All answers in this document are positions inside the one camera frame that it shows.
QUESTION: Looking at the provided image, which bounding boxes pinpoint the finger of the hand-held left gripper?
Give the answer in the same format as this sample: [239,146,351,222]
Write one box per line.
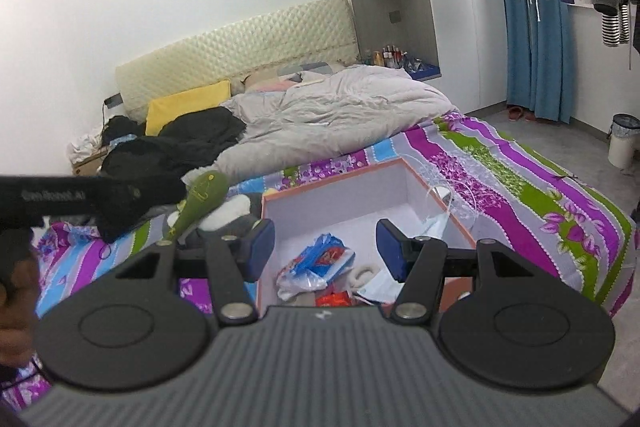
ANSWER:
[94,204,152,244]
[97,177,187,215]

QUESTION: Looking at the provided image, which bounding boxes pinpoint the green plush massage hammer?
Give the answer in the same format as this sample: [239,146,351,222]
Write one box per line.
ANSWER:
[162,171,231,244]

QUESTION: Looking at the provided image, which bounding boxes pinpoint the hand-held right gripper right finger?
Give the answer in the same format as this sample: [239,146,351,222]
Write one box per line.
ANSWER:
[376,219,539,325]

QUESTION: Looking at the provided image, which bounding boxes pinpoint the floral striped bedsheet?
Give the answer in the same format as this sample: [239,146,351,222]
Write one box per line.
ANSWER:
[0,112,638,410]

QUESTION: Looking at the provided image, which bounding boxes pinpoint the grey duvet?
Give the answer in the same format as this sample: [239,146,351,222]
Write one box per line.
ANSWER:
[212,64,461,182]

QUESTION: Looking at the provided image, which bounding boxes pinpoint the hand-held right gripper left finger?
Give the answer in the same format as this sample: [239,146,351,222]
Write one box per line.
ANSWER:
[115,218,276,326]

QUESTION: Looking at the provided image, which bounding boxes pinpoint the orange cardboard box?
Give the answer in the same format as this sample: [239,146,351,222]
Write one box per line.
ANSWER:
[255,158,478,313]

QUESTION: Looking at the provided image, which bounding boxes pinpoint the striped sleeve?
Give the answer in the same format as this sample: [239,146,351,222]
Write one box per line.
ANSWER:
[600,4,632,48]

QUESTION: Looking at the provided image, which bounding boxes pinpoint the blue tray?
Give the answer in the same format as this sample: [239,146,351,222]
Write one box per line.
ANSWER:
[404,59,443,78]

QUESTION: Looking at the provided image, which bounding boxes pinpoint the row of bottles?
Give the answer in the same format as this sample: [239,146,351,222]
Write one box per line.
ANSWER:
[370,46,408,68]

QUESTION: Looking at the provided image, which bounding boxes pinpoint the black bag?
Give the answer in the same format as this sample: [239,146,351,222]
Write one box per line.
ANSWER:
[101,116,146,142]

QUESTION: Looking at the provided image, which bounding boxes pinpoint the grey penguin plush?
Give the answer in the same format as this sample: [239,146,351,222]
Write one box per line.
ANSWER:
[180,167,266,248]

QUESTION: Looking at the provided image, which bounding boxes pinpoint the red slippers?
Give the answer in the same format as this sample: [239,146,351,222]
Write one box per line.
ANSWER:
[505,105,538,122]

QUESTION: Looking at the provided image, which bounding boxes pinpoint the white trash bin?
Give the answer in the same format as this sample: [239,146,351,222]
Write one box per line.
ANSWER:
[607,113,640,170]

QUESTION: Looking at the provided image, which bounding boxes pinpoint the red snack packet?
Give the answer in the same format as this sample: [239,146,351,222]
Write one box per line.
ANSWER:
[315,291,358,308]

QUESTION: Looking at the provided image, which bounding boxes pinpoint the yellow pillow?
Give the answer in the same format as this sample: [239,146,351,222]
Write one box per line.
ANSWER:
[145,79,233,136]

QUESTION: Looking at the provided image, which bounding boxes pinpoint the white crumpled cloth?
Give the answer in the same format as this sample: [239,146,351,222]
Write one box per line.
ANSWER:
[67,133,108,165]

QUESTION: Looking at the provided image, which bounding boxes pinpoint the pink pillow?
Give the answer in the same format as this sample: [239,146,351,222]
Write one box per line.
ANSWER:
[242,72,301,94]

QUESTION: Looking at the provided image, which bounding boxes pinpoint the cream quilted headboard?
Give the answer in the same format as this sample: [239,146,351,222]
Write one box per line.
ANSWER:
[115,0,357,120]

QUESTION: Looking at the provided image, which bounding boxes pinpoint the cardboard box nightstand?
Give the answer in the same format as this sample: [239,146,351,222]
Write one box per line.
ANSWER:
[72,157,108,178]

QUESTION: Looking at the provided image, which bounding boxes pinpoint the person's left hand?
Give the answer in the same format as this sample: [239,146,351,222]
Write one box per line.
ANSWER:
[0,229,41,365]

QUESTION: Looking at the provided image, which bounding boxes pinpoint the black clothing pile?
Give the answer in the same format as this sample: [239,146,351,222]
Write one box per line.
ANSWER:
[100,107,247,182]

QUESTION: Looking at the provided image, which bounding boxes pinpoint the white fluffy ring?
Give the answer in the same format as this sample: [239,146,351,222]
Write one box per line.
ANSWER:
[347,264,382,294]

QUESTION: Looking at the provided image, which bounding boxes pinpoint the blue curtain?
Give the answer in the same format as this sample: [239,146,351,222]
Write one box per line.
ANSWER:
[492,0,576,124]

